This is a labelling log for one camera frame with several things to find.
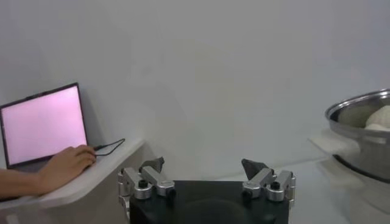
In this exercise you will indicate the cream electric cooker pot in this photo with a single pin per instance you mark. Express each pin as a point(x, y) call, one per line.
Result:
point(371, 201)

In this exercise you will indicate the bare person forearm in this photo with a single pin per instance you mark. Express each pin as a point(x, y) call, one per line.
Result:
point(18, 184)

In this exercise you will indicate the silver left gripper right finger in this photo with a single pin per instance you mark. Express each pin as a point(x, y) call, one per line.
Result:
point(259, 182)

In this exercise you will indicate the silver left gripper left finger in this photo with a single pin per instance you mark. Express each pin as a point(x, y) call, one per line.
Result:
point(158, 181)

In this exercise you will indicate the stainless steel steamer basket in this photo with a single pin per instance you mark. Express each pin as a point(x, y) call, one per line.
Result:
point(374, 158)

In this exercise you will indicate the black laptop with bright screen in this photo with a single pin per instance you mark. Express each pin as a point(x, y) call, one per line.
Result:
point(42, 124)

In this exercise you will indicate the white side desk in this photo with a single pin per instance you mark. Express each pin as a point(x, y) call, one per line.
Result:
point(100, 170)

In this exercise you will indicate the bare person hand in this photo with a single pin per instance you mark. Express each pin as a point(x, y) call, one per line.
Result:
point(67, 167)

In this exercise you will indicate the white steamed baozi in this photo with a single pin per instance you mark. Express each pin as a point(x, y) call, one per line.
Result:
point(381, 118)

